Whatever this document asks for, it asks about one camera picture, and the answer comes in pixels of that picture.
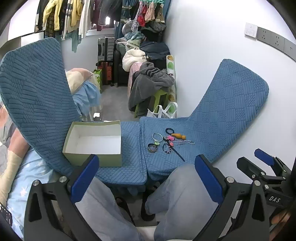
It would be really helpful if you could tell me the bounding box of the black slipper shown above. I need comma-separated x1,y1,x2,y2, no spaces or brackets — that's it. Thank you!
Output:
115,197,136,227
141,192,158,222

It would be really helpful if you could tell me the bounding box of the grey hoodie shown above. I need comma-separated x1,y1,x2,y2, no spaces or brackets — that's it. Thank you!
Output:
128,61,175,113

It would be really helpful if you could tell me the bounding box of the cream and blue bed blanket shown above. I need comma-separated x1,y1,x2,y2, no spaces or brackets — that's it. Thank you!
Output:
65,68,102,121

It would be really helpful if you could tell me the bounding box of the light blue printed bedsheet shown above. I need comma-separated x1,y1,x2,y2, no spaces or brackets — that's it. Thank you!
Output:
7,148,56,239

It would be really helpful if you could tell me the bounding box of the green bag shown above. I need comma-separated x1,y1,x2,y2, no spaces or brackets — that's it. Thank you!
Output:
93,69,104,93

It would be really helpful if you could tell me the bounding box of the row of hanging clothes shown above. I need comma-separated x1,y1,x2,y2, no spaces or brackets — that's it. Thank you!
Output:
35,0,123,54

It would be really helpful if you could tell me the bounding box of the white tote bag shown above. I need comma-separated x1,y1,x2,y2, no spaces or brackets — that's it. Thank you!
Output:
147,102,178,119

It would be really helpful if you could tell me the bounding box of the pastel patchwork quilt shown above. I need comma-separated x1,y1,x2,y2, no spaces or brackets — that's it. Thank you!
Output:
0,102,31,207

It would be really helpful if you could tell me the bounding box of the grey suitcase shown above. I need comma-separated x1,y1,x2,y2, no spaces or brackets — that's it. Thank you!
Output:
97,37,116,62

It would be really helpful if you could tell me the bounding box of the person's right leg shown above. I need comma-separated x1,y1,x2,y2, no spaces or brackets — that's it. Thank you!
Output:
145,163,223,241

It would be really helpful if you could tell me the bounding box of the pale green cardboard box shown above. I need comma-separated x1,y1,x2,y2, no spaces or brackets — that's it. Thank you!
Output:
62,120,122,167

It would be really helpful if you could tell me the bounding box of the pink blanket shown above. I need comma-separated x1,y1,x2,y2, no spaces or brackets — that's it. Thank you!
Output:
128,62,144,93

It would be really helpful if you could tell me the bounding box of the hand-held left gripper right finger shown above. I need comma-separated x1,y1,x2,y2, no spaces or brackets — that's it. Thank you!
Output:
192,154,270,241

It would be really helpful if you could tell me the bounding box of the green clip hanger with garments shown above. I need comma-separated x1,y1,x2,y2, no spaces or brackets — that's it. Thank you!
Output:
132,0,166,32

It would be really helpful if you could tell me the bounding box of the person's right hand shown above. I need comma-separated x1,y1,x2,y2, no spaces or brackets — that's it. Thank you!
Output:
271,207,292,232

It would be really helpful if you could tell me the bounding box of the blue quilted cushion mat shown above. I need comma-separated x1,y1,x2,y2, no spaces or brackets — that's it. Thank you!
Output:
0,37,148,186

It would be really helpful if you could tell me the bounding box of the dark armchair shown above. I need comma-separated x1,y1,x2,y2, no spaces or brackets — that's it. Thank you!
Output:
112,44,130,88

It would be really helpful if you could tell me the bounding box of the white cabinet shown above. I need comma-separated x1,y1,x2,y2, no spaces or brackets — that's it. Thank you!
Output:
0,32,45,49

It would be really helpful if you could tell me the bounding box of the green plastic stool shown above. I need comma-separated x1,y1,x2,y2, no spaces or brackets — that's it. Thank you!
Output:
134,89,170,118

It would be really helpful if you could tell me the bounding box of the person's left leg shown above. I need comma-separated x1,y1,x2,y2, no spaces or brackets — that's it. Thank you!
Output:
76,176,144,241

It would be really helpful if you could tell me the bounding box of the person's leg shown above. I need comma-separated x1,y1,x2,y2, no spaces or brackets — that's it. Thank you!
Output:
145,163,223,241
76,176,144,241

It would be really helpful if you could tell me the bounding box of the pile of clothes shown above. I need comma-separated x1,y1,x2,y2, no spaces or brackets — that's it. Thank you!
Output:
116,20,171,70

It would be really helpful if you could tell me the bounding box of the rolled dotted mat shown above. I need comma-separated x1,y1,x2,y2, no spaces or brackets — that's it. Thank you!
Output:
165,55,178,117

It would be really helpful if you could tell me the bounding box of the grey wall socket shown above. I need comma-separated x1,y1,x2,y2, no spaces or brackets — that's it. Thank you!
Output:
269,31,286,53
257,27,271,45
283,38,296,61

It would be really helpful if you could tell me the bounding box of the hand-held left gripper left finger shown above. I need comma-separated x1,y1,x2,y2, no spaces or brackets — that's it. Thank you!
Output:
23,154,100,241

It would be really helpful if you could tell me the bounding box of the white puffy jacket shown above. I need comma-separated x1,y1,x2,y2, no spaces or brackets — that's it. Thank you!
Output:
122,48,148,72

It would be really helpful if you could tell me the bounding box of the red and black suitcase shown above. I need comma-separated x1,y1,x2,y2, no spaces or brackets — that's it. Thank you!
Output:
97,61,115,86

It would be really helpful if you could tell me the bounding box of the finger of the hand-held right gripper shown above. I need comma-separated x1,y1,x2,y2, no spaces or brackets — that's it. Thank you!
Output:
236,157,267,184
254,148,292,177

